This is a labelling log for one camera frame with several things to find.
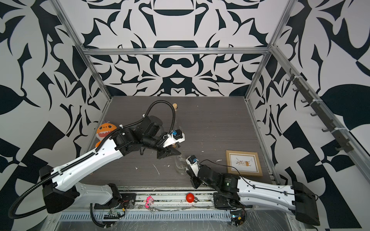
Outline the red ball knob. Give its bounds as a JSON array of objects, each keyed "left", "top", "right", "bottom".
[{"left": 186, "top": 192, "right": 196, "bottom": 203}]

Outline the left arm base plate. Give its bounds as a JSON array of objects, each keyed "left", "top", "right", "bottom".
[{"left": 93, "top": 193, "right": 137, "bottom": 210}]

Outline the orange shark plush toy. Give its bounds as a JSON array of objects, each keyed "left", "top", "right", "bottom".
[{"left": 95, "top": 123, "right": 117, "bottom": 147}]

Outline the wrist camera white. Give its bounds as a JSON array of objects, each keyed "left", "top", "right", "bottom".
[
  {"left": 163, "top": 130, "right": 185, "bottom": 148},
  {"left": 186, "top": 155, "right": 199, "bottom": 177}
]

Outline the circuit board right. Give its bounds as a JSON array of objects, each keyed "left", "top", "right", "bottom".
[{"left": 231, "top": 214, "right": 246, "bottom": 227}]

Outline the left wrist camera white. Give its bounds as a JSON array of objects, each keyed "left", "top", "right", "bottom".
[{"left": 163, "top": 130, "right": 185, "bottom": 148}]

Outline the wooden framed picture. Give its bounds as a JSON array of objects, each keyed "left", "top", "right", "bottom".
[{"left": 226, "top": 150, "right": 263, "bottom": 177}]

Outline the pink clip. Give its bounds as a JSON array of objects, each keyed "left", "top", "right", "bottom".
[{"left": 145, "top": 195, "right": 154, "bottom": 210}]

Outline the far tall glass bottle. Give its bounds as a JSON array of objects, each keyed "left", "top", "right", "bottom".
[{"left": 172, "top": 103, "right": 184, "bottom": 131}]

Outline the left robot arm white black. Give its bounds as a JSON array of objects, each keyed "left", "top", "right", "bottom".
[{"left": 40, "top": 116, "right": 185, "bottom": 214}]

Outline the white slotted cable duct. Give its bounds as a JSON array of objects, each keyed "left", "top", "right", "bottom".
[{"left": 59, "top": 210, "right": 232, "bottom": 222}]

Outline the glass bottle with cork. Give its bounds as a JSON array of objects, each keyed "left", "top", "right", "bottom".
[{"left": 174, "top": 155, "right": 187, "bottom": 175}]

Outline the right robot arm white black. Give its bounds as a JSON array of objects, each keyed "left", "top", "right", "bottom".
[{"left": 187, "top": 162, "right": 320, "bottom": 226}]

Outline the green circuit board left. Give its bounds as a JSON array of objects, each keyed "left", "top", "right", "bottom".
[{"left": 104, "top": 210, "right": 126, "bottom": 219}]

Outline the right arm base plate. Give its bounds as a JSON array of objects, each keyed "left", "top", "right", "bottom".
[{"left": 213, "top": 193, "right": 241, "bottom": 210}]

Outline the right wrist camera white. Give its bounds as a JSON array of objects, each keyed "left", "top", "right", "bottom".
[{"left": 186, "top": 155, "right": 199, "bottom": 177}]

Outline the black corrugated cable conduit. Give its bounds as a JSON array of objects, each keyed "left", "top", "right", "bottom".
[{"left": 8, "top": 100, "right": 177, "bottom": 219}]

